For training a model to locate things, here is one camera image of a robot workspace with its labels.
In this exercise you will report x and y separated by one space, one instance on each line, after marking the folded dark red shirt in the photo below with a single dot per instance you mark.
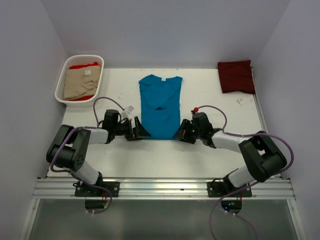
236 76

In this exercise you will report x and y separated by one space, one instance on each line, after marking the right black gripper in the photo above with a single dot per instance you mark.
185 126

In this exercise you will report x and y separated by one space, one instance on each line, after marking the white plastic basket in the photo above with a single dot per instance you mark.
80 80

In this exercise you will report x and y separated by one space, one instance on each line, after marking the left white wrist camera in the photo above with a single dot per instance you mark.
126 112

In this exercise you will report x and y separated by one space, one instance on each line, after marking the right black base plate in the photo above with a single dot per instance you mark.
217 188

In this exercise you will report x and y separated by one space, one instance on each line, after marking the beige shirt in basket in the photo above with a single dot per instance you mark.
81 83

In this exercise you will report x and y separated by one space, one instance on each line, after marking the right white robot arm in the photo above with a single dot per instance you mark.
261 156

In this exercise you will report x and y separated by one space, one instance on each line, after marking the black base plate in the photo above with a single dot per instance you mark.
217 188
83 190

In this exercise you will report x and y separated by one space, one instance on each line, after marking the blue t shirt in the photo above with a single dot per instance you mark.
160 105

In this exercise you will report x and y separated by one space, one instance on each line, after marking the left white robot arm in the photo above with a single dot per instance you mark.
68 150

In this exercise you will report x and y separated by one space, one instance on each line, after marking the aluminium mounting rail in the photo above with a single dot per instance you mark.
162 189

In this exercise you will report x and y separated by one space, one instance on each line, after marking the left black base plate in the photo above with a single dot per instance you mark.
83 190

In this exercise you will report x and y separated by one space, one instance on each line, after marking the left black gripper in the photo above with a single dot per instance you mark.
139 131

